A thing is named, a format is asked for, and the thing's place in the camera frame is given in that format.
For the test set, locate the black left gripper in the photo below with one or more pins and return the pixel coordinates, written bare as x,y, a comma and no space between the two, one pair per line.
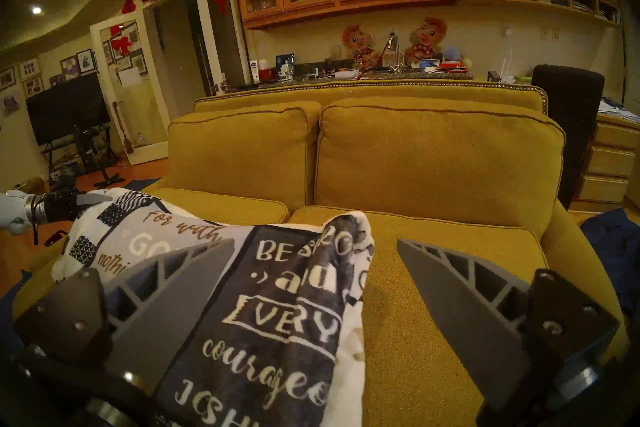
60,206

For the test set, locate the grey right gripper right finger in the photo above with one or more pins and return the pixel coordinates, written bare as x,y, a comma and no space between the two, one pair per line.
460,311

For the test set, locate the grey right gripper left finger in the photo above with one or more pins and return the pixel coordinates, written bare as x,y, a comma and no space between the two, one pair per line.
165,306

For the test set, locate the printed scripture fleece blanket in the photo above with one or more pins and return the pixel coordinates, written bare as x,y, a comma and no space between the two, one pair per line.
280,311

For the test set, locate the yellow sofa seat cushion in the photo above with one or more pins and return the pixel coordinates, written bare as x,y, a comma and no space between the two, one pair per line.
235,208
425,331

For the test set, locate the black television stand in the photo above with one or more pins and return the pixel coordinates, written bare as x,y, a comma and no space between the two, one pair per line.
57,156

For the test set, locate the brown floor basket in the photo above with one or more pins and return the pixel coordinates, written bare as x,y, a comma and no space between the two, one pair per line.
32,186

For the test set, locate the black television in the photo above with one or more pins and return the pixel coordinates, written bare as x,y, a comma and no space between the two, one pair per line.
65,108

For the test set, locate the white glass french door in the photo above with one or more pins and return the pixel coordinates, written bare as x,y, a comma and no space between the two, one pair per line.
145,116

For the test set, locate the white paper sheet on door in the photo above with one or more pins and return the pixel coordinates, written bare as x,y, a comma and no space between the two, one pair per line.
130,77

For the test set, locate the red paper door decoration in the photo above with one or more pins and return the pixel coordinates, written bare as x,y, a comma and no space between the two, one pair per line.
121,45

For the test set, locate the crumpled dark blue cloth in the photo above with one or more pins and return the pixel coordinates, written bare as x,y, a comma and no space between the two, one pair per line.
610,241

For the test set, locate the red hanging ornament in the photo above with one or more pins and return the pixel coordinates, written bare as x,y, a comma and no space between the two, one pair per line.
128,7

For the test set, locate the recessed ceiling light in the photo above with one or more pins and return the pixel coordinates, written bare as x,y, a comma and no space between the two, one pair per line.
36,10

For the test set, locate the white lotion bottle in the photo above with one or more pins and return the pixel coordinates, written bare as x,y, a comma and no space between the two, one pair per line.
254,72

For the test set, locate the red cup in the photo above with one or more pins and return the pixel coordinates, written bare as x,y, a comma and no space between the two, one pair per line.
265,75

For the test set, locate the wooden desk with drawers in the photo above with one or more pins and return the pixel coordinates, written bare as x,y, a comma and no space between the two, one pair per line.
610,161

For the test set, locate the black office chair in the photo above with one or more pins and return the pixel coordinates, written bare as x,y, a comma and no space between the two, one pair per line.
570,121

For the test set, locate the white narrow open door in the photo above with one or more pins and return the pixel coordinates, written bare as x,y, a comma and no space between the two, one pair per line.
202,6

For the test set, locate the white pump bottle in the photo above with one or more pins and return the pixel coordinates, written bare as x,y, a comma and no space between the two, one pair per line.
286,73

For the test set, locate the dark blue carton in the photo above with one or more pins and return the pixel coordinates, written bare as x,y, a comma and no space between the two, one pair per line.
284,60

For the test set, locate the black desk phone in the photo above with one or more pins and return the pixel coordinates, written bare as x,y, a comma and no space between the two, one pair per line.
494,76

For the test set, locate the white wifi router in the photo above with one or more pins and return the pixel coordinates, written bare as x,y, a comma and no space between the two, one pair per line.
507,78

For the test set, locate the wooden counter with stone top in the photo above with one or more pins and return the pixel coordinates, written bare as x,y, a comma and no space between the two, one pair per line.
415,75

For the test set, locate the green book stack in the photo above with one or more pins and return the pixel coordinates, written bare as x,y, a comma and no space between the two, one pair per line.
523,79

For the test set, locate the red toy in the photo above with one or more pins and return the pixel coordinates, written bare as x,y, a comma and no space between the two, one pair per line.
450,65

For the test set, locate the stack of papers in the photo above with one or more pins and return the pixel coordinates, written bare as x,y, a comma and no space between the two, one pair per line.
615,111

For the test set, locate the blue plush ball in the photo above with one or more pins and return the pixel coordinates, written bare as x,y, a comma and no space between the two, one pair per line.
451,53

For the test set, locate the white flat box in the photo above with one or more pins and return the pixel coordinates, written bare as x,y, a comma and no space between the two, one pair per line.
347,74

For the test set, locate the chrome sink faucet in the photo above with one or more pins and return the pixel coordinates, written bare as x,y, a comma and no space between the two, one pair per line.
395,43

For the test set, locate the framed wall picture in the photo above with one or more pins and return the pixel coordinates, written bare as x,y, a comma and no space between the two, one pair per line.
85,61
7,77
33,86
70,67
29,68

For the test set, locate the yellow loveseat sofa frame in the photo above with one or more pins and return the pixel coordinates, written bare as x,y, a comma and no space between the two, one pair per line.
400,91

